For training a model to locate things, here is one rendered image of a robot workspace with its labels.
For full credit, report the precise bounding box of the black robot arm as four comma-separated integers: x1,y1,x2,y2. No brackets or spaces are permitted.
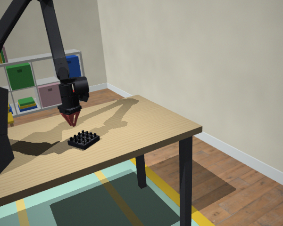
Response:
0,0,89,107

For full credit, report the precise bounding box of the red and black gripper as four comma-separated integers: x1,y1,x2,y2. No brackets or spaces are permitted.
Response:
57,94,82,127

